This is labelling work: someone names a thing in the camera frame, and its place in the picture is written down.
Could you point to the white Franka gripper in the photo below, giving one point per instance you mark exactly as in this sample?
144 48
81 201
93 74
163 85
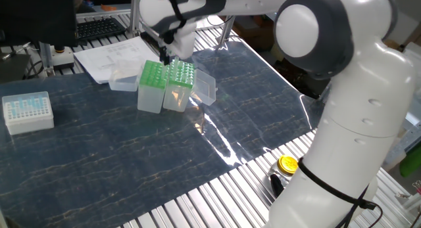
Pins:
185 44

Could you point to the translucent tip box green rack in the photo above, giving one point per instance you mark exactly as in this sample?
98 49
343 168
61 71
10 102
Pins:
149 101
176 100

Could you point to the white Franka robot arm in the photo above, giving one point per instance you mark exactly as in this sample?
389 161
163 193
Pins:
361 123

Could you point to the white tip box blue tips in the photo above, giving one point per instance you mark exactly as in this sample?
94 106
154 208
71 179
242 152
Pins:
29 123

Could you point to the white paper sheet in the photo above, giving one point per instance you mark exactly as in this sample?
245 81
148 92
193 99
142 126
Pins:
98 54

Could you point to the black keyboard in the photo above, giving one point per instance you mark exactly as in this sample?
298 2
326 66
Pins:
98 28

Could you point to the orange object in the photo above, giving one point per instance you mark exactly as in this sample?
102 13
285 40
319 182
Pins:
108 7

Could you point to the white stand base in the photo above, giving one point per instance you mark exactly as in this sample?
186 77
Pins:
64 60

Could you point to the dark marble pattern mat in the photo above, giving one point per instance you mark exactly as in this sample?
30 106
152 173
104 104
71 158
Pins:
98 155

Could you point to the black monitor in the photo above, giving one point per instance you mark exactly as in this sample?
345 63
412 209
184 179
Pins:
33 17

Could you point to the silver metal bar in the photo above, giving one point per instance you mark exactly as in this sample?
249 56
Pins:
14 51

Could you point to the black box device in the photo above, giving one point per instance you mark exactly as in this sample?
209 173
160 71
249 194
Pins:
13 67

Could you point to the glass jar gold lid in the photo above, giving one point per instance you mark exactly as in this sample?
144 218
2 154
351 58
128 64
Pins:
287 164

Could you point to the white metal shelf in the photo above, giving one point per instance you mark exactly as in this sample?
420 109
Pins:
413 114

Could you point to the grey slotted angle beam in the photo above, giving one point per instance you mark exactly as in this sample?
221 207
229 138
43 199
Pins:
404 146

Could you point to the aluminium frame post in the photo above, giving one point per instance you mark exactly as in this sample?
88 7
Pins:
134 11
46 57

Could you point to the aluminium frame rail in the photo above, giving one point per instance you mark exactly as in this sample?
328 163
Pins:
105 12

